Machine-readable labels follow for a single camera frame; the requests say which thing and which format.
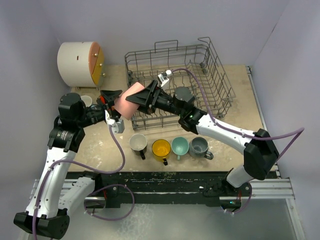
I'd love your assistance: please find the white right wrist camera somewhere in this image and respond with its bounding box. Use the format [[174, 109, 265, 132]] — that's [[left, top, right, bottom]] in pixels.
[[157, 70, 172, 90]]

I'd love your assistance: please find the white round drawer cabinet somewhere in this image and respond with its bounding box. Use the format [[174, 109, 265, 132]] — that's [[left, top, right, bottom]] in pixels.
[[57, 41, 106, 88]]

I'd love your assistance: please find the aluminium frame rail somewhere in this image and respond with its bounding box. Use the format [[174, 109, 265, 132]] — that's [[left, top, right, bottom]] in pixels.
[[250, 178, 295, 200]]

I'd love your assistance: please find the grey blue round mug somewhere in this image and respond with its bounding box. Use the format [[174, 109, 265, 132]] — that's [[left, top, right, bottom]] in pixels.
[[188, 137, 214, 160]]

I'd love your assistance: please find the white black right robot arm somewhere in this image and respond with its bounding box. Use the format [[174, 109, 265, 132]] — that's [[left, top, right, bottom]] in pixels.
[[125, 80, 280, 196]]

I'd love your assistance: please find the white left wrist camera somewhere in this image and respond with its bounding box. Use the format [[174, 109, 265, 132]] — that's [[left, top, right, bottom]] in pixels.
[[104, 110, 125, 134]]

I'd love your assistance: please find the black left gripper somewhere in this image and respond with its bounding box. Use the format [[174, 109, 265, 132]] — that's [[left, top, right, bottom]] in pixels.
[[76, 90, 125, 128]]

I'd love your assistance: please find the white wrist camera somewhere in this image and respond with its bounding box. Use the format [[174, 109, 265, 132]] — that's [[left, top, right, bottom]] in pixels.
[[157, 70, 172, 90], [104, 110, 125, 134]]

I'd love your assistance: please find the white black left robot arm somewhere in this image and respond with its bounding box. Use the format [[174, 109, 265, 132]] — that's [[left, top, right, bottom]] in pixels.
[[13, 90, 124, 240]]

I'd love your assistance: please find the grey wire dish rack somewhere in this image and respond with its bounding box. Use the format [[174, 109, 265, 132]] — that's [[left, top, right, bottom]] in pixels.
[[124, 37, 236, 120]]

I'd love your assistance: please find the sage green ceramic mug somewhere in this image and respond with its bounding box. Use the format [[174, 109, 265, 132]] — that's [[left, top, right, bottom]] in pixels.
[[171, 136, 189, 161]]

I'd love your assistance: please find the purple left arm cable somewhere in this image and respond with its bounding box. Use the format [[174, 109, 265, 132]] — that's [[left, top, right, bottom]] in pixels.
[[32, 124, 136, 240]]

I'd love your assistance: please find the pink plastic tumbler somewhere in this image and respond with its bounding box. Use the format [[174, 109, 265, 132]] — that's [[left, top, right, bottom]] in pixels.
[[114, 82, 145, 120]]

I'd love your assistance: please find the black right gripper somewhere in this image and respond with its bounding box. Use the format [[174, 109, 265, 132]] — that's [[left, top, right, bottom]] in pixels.
[[127, 79, 185, 117]]

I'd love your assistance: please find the orange ceramic mug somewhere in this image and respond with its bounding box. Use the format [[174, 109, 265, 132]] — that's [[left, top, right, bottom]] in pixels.
[[97, 95, 106, 106]]

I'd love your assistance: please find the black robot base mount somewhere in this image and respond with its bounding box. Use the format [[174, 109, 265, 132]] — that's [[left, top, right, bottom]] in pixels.
[[64, 170, 278, 208]]

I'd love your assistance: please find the black ceramic mug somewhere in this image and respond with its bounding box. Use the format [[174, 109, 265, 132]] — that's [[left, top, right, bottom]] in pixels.
[[129, 133, 148, 160]]

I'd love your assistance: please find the light blue ceramic mug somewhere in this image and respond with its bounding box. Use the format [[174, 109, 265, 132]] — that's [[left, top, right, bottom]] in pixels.
[[80, 95, 93, 107]]

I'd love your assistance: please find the yellow ceramic mug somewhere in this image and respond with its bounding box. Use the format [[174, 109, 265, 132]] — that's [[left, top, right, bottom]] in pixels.
[[151, 139, 171, 166]]

